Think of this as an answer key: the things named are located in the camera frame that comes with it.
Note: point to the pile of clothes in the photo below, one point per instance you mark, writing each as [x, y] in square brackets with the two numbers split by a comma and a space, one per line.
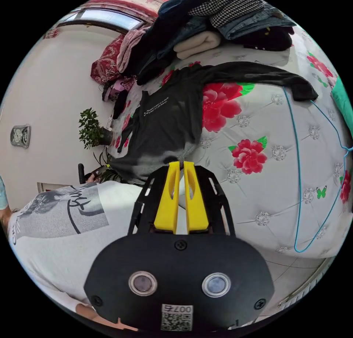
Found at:
[193, 34]

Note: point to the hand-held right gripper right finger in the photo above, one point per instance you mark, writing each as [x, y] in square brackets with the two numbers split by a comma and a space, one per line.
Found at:
[196, 205]

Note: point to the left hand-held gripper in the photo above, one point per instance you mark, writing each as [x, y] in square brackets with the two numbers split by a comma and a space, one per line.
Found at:
[95, 174]

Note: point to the teal green cloth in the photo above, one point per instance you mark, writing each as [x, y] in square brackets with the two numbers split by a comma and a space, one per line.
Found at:
[343, 103]

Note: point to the red patterned pillow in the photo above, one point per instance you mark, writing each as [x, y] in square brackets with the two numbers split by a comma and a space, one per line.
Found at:
[106, 65]

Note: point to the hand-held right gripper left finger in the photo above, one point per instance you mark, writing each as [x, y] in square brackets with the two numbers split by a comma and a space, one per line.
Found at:
[165, 205]

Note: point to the green potted plant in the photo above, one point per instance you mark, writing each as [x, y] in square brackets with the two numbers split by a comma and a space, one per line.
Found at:
[89, 129]

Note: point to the person's right hand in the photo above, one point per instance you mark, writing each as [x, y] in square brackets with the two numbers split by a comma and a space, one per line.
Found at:
[86, 311]

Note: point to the silver wall clock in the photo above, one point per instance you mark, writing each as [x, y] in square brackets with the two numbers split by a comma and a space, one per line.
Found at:
[20, 136]

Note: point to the dark gray long sleeve shirt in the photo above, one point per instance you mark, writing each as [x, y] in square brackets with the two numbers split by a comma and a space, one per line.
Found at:
[168, 122]

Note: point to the black garment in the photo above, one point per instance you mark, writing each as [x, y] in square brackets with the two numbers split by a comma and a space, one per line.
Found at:
[120, 105]

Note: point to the person's body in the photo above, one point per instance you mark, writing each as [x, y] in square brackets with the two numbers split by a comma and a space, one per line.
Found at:
[63, 233]

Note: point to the bed with floral quilt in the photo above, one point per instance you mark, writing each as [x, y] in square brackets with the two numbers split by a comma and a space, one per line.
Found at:
[275, 178]

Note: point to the window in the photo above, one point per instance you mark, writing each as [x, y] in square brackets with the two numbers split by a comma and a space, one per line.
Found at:
[104, 17]

